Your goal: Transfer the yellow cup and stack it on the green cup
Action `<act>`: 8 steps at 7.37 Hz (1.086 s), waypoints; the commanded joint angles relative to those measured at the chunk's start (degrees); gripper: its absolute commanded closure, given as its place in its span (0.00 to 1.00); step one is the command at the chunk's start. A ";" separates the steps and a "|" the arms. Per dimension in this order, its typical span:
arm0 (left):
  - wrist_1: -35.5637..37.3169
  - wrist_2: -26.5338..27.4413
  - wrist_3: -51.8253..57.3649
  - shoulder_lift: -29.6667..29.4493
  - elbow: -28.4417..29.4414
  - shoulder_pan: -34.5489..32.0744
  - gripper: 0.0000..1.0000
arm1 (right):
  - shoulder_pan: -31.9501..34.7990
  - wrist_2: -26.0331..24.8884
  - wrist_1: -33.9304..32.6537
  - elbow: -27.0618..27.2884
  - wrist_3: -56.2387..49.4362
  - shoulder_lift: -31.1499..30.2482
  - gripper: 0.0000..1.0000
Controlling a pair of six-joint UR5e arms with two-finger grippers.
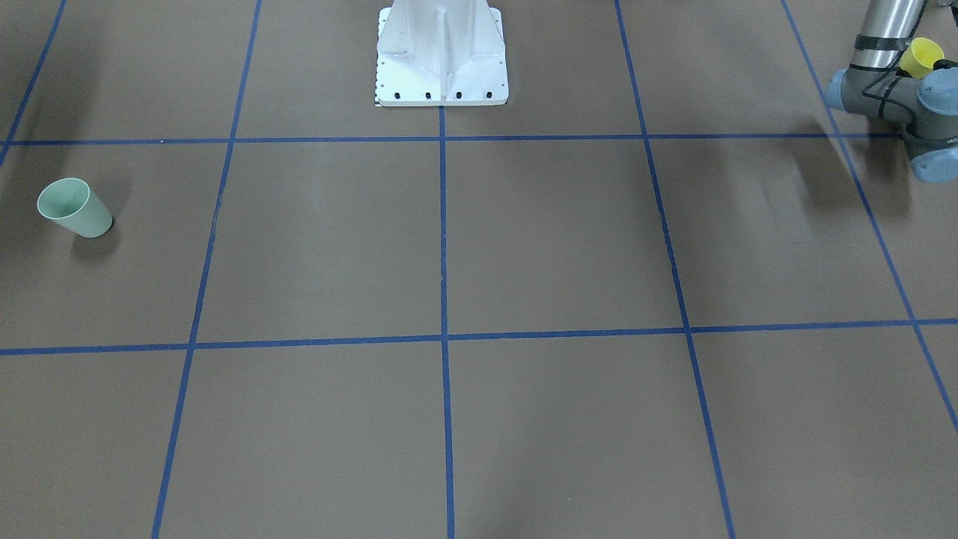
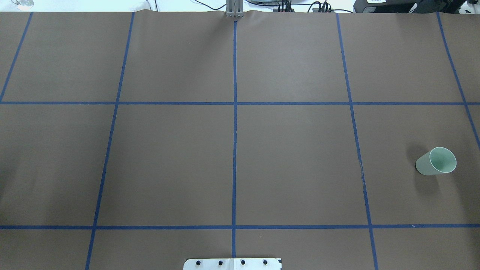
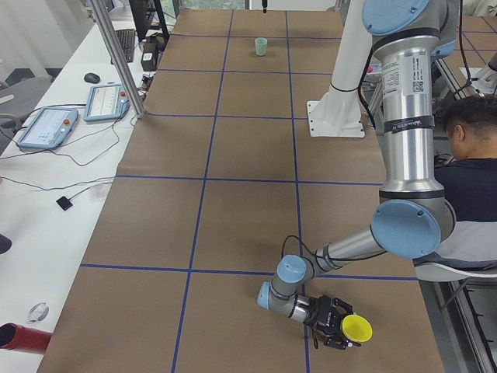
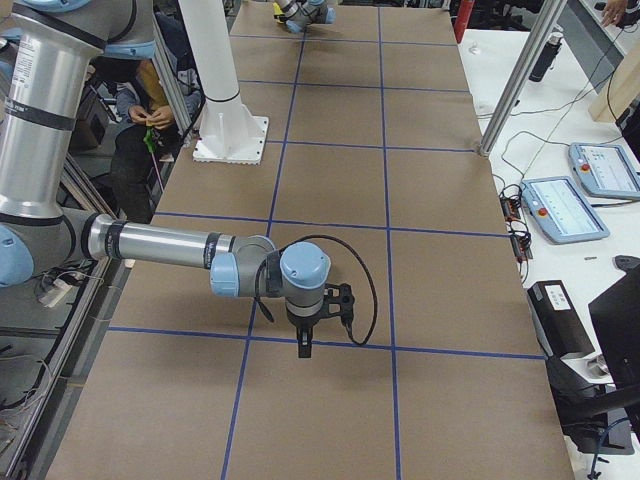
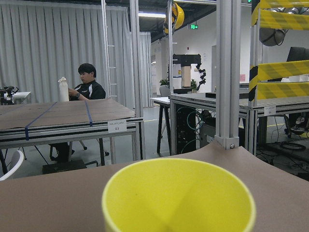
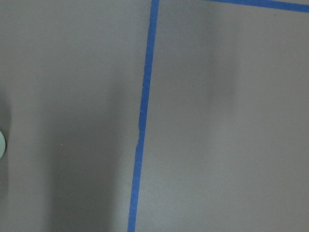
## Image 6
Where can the light green plastic cup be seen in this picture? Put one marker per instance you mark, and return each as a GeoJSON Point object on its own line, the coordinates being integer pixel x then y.
{"type": "Point", "coordinates": [2, 144]}

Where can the brown paper table cover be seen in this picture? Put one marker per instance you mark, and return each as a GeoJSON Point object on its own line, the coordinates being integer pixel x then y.
{"type": "Point", "coordinates": [154, 115]}

